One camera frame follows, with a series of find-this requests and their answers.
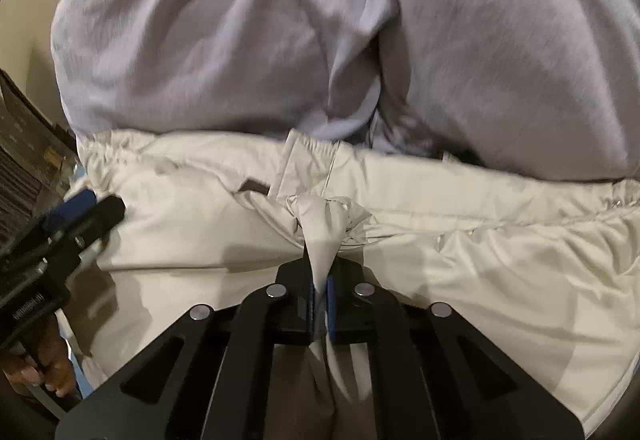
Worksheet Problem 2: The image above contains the beige puffer jacket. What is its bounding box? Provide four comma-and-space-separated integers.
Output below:
49, 128, 640, 440

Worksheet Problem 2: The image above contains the lavender duvet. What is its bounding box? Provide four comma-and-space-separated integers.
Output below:
51, 0, 639, 181

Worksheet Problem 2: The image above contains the person's left hand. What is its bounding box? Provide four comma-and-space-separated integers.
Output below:
1, 315, 76, 398

